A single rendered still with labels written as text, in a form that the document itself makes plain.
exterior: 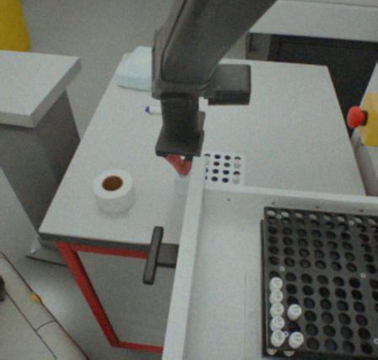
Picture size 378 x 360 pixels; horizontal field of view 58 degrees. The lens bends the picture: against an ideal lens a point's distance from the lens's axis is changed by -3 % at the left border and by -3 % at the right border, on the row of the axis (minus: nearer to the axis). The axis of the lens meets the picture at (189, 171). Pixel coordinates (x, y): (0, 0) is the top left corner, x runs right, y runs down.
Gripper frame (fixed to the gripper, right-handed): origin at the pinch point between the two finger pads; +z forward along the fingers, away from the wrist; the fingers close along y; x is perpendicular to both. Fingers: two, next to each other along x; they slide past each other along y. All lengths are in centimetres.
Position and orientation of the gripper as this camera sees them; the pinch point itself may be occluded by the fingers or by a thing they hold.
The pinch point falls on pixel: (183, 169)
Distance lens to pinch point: 62.3
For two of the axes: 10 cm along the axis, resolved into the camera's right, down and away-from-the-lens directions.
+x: -9.9, -1.0, 1.3
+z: 0.3, 6.7, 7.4
